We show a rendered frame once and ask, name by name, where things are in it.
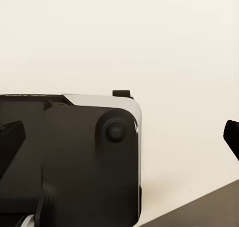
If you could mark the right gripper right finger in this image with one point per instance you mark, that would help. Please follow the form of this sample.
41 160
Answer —
231 136

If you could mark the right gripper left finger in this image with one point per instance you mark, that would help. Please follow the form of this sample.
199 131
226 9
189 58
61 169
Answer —
12 136

